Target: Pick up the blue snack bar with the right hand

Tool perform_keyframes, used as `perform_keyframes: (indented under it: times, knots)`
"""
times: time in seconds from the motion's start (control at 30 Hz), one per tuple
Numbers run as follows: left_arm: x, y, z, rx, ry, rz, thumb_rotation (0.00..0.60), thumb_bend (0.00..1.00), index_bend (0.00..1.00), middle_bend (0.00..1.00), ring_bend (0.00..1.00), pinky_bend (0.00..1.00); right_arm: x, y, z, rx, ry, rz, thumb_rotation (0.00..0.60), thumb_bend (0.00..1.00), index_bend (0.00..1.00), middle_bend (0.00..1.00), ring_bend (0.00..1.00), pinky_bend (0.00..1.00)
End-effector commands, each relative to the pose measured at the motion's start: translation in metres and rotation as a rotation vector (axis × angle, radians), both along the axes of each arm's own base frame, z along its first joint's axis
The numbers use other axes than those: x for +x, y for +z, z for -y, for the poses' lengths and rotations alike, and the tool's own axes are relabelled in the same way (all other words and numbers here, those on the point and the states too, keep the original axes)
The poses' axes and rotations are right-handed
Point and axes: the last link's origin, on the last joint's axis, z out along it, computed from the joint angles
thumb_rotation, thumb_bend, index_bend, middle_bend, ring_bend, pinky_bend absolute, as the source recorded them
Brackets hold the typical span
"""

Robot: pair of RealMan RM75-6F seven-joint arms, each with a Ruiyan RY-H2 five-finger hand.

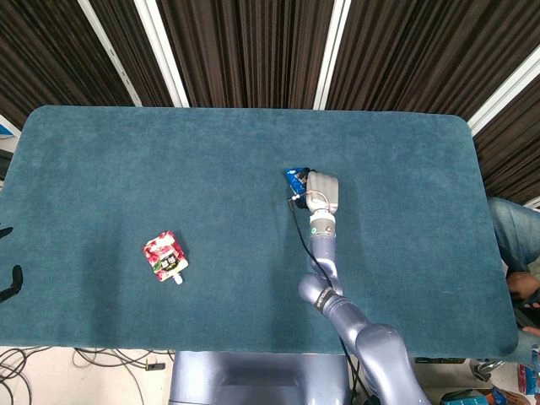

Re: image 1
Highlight dark brown slatted curtain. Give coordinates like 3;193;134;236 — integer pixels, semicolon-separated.
0;0;540;208

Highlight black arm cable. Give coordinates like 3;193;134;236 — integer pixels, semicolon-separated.
285;196;369;405

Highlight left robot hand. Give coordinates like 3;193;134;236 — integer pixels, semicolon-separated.
0;226;24;302

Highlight black phone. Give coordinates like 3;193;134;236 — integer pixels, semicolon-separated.
514;300;540;329

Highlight person's bare hand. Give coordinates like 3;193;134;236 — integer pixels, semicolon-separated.
507;271;540;304

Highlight blue snack packet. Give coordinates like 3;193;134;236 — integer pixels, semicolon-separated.
283;167;312;199

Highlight silver chair base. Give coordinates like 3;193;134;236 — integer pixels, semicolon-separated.
471;358;508;383

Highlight blue snack bag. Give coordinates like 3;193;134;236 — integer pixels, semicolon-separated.
490;386;527;405
517;343;540;396

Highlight person's leg in jeans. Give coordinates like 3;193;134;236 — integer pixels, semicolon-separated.
487;197;540;273

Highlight teal cardboard box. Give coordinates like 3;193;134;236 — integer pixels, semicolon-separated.
440;389;491;405

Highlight blue-grey robot torso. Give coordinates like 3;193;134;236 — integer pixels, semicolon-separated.
168;348;375;405

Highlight red fruit spout pouch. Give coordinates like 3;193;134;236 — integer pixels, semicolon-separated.
142;229;190;285

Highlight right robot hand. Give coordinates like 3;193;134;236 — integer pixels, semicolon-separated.
291;167;341;215

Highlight white partition post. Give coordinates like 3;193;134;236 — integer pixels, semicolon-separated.
467;57;540;137
312;0;352;111
77;0;143;107
133;0;191;108

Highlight teal velvet table cloth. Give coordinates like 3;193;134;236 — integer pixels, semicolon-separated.
0;105;521;355

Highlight black floor cable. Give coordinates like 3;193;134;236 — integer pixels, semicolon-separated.
0;347;35;405
72;347;175;405

